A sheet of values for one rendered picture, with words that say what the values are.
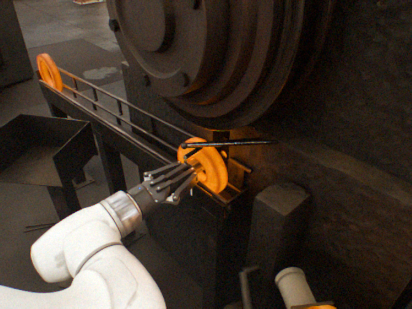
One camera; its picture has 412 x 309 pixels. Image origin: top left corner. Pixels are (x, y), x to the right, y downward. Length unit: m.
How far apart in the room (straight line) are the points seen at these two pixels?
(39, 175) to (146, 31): 0.69
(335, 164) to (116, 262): 0.43
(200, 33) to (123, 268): 0.39
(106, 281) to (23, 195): 1.57
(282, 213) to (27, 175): 0.82
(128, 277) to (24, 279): 1.12
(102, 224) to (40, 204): 1.34
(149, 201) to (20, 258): 1.13
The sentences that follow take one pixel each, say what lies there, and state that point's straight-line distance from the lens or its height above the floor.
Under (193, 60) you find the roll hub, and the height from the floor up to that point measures 1.07.
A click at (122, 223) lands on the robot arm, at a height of 0.75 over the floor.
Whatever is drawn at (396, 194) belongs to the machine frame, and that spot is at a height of 0.87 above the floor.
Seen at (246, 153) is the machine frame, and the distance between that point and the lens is 0.75.
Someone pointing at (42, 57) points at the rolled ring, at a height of 0.76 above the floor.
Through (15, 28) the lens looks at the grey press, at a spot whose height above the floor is 0.50.
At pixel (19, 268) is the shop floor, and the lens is 1.70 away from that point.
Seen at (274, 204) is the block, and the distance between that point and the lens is 0.62.
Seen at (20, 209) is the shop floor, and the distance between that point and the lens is 1.99.
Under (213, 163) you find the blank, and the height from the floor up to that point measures 0.79.
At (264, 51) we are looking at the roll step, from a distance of 0.48.
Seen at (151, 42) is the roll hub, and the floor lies 1.07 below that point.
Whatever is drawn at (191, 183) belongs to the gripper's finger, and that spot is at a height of 0.75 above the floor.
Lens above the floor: 1.22
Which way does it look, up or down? 36 degrees down
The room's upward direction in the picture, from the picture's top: straight up
